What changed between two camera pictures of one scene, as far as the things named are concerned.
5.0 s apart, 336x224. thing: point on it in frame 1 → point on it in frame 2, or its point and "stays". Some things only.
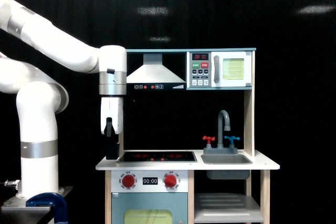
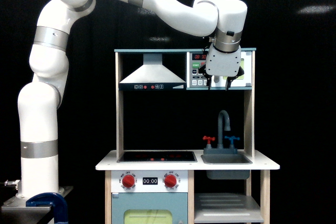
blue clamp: x=59 y=204 stays
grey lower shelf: x=226 y=208 stays
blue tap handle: x=231 y=138 stays
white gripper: x=112 y=114 → x=223 y=64
